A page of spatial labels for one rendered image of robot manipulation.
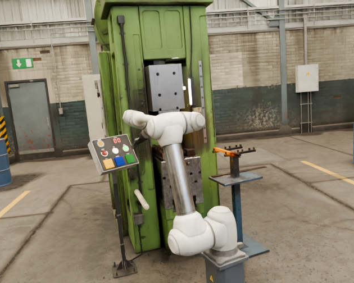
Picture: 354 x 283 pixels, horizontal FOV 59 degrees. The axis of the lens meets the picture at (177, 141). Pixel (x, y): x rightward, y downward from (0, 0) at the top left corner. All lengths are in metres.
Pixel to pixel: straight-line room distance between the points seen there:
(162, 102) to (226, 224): 1.42
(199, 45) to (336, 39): 7.62
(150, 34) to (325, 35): 7.77
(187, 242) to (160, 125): 0.60
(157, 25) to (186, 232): 1.97
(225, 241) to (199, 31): 2.02
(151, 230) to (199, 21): 2.05
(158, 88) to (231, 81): 6.37
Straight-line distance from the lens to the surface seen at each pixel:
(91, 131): 8.23
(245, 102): 9.18
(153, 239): 3.22
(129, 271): 2.99
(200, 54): 3.09
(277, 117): 9.55
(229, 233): 1.76
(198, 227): 1.66
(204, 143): 3.11
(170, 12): 3.07
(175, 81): 2.83
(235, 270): 1.86
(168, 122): 1.64
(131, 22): 2.96
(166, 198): 2.89
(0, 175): 6.86
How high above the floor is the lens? 1.53
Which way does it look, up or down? 9 degrees down
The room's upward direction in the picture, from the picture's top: 5 degrees counter-clockwise
